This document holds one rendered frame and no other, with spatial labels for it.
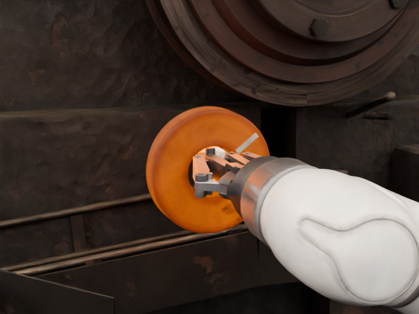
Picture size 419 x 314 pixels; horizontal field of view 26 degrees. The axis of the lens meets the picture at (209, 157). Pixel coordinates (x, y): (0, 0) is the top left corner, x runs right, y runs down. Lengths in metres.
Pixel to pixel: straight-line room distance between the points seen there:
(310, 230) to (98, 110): 0.63
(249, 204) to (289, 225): 0.10
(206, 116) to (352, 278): 0.40
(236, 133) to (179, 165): 0.08
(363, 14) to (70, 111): 0.44
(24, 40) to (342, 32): 0.45
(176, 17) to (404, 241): 0.59
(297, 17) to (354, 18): 0.08
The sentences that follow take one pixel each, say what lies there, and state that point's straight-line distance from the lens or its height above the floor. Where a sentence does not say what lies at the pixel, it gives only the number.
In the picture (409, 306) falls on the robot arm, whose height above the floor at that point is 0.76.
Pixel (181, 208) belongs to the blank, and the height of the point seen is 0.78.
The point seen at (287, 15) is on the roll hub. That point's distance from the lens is 1.20.
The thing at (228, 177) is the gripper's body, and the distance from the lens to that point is 0.96.
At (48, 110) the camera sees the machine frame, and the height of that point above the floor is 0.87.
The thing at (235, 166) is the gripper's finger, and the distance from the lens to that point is 0.98.
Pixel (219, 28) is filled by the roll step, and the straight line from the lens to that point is 1.24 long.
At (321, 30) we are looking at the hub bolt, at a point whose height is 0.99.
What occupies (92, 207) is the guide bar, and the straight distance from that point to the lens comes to 1.32.
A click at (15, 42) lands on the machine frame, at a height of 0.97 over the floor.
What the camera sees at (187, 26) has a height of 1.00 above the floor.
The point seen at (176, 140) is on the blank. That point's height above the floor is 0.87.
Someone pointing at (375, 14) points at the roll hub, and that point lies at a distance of 1.26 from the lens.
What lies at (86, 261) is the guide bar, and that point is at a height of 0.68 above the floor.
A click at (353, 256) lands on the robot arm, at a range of 0.73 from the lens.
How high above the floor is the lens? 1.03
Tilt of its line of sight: 10 degrees down
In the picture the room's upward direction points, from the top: straight up
